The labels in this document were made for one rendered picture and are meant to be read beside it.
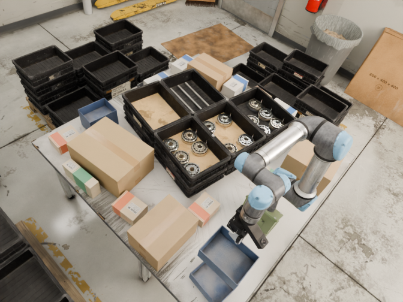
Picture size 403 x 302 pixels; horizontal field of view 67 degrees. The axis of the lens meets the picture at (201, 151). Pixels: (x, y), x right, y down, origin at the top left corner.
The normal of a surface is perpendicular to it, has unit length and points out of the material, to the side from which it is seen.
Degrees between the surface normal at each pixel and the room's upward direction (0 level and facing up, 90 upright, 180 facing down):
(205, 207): 0
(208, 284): 0
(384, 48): 80
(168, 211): 0
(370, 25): 90
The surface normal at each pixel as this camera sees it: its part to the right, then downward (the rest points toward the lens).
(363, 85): -0.60, 0.33
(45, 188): 0.13, -0.61
